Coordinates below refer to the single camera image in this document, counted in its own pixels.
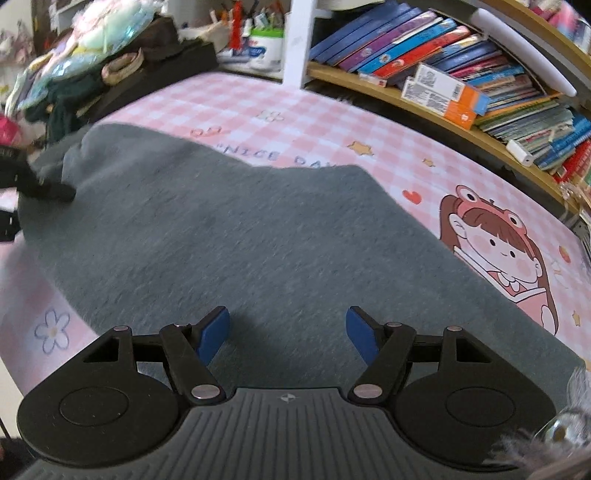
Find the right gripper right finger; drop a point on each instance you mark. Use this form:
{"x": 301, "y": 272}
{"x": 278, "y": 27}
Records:
{"x": 364, "y": 332}

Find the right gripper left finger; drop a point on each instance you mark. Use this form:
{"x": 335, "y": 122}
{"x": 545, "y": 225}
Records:
{"x": 210, "y": 333}

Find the grey fleece garment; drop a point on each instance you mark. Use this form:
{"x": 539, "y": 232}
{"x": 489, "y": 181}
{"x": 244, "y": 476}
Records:
{"x": 163, "y": 230}

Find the black bag with items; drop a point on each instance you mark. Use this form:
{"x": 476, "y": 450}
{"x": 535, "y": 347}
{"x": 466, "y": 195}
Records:
{"x": 155, "y": 59}

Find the pink checkered table mat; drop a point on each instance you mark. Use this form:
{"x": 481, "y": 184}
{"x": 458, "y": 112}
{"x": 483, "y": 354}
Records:
{"x": 265, "y": 124}

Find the orange white box lower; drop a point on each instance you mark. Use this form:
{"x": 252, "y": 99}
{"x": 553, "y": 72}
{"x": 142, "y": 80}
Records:
{"x": 436, "y": 103}

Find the orange white box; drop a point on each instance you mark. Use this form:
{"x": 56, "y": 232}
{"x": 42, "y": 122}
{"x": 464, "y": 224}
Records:
{"x": 452, "y": 88}
{"x": 436, "y": 103}

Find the red tassel ornament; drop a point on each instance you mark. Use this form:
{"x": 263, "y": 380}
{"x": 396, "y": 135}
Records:
{"x": 235, "y": 43}

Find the orange white box upper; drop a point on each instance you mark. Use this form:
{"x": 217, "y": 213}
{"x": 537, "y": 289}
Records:
{"x": 452, "y": 88}

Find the wooden bookshelf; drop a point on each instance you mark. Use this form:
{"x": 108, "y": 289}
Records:
{"x": 563, "y": 38}

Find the row of colourful books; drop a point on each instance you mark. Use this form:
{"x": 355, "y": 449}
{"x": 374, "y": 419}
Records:
{"x": 377, "y": 51}

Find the white green lidded jar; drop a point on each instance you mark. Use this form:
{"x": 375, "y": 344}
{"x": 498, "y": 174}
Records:
{"x": 265, "y": 49}

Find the white paper roll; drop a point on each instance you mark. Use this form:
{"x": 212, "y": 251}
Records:
{"x": 516, "y": 44}

